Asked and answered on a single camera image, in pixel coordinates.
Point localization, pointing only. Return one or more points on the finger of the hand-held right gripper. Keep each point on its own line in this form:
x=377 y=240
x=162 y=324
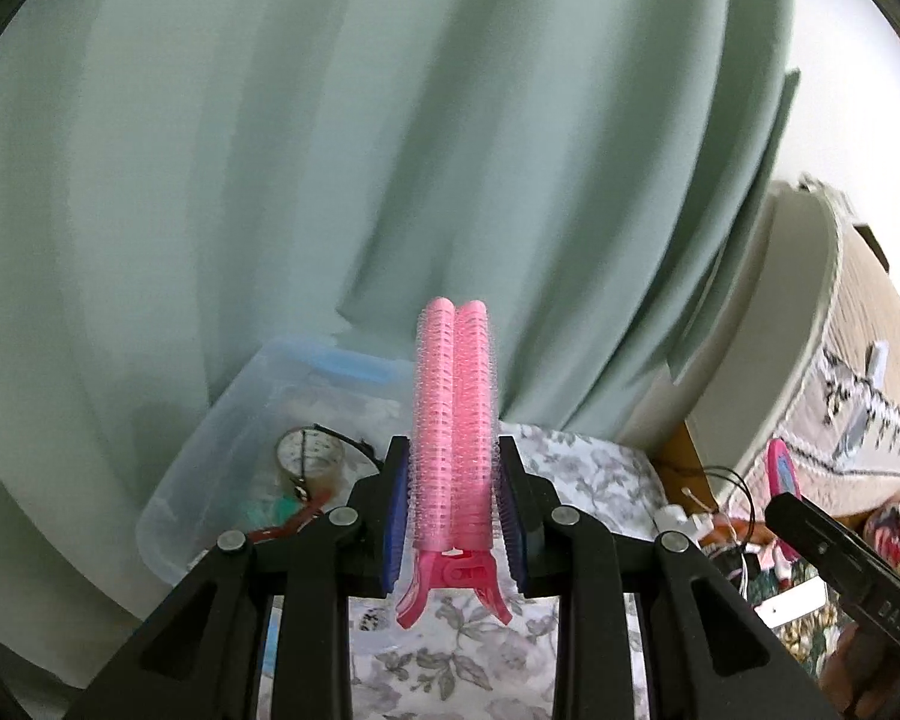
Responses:
x=832 y=544

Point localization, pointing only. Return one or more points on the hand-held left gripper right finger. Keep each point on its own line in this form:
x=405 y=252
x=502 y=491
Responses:
x=511 y=521

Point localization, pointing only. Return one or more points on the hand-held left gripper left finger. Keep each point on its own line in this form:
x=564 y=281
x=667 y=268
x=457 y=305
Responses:
x=394 y=521

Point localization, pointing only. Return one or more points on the pink roller hair clip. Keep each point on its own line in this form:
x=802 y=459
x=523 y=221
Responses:
x=454 y=427

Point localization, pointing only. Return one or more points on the grey floral tablecloth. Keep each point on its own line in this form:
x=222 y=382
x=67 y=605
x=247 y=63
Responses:
x=585 y=472

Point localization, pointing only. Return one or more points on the pink hand mirror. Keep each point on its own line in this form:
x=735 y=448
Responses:
x=782 y=469

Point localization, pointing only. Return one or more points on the red hair clip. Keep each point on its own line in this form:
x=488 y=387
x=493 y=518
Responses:
x=300 y=521

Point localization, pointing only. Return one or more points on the clear tape roll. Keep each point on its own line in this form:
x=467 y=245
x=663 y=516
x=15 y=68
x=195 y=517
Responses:
x=309 y=457

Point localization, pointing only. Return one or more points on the teal hair clip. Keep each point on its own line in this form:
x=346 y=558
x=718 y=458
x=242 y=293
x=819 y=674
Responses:
x=270 y=514

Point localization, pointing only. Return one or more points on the beige knit blanket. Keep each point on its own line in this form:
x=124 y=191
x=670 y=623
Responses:
x=870 y=300

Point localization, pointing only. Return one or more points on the white mattress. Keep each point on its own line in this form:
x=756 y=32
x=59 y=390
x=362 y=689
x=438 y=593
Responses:
x=765 y=300

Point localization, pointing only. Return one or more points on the pale green curtain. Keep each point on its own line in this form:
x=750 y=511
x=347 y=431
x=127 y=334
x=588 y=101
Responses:
x=345 y=127

